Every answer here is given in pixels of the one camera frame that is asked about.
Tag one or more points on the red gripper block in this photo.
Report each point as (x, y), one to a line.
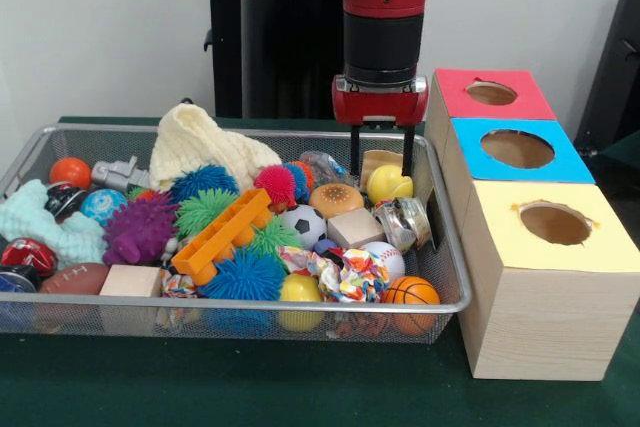
(380, 102)

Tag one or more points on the crushed clear plastic bottle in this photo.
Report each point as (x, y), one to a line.
(325, 167)

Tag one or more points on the orange toy brick round studs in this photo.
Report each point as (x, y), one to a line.
(222, 235)

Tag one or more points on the wooden box three holes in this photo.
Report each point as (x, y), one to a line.
(540, 307)

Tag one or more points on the clear shallow mesh bin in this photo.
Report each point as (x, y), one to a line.
(130, 327)

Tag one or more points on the yellow green ball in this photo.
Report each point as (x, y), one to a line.
(387, 187)

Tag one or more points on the small black white soccer ball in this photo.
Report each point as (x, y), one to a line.
(303, 226)

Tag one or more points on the green spiky ball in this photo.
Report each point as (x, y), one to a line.
(272, 239)
(204, 210)

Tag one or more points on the small orange basketball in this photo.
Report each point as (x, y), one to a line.
(411, 292)

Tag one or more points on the cream knitted cloth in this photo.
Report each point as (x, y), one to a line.
(200, 147)

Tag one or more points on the blue spiky ball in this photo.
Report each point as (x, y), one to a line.
(244, 277)

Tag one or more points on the dark green table cloth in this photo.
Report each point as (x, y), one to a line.
(300, 387)

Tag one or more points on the purple spiky ball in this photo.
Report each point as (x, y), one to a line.
(140, 230)

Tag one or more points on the red orange ball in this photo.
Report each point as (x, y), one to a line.
(69, 172)

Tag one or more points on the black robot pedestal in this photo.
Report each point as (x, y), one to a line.
(270, 57)

